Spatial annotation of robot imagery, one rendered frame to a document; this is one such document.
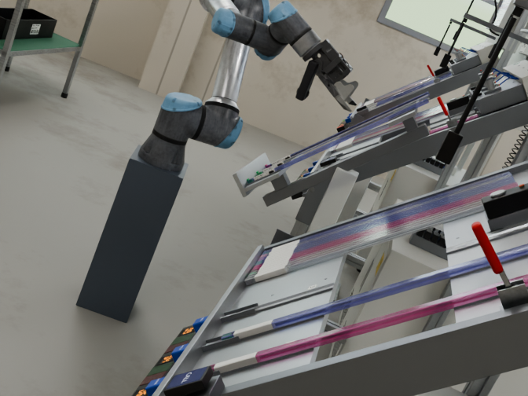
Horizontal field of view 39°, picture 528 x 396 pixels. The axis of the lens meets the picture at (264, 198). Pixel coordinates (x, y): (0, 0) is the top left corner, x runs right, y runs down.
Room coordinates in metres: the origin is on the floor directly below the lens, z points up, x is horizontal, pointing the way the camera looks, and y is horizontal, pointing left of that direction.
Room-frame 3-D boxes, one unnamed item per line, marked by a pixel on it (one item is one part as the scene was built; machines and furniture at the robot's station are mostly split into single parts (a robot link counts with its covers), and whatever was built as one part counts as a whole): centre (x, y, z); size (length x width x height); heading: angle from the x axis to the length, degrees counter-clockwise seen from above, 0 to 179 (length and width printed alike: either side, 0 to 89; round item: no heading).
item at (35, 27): (4.10, 1.66, 0.41); 0.57 x 0.17 x 0.11; 175
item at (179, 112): (2.31, 0.35, 0.72); 0.13 x 0.12 x 0.14; 113
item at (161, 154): (2.30, 0.36, 0.60); 0.15 x 0.15 x 0.10
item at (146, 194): (2.30, 0.36, 0.28); 0.18 x 0.18 x 0.55; 7
